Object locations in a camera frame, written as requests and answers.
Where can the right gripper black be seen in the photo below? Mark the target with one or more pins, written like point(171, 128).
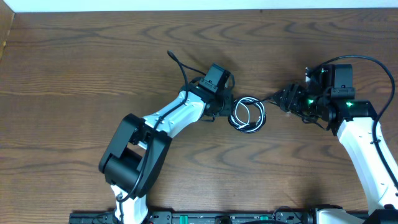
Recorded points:
point(292, 98)

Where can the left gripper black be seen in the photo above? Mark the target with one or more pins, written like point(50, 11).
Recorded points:
point(226, 104)

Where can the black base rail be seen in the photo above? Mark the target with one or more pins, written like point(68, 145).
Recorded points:
point(281, 216)

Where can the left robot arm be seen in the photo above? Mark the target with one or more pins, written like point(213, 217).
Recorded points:
point(135, 155)

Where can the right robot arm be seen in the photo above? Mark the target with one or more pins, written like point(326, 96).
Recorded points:
point(329, 95)

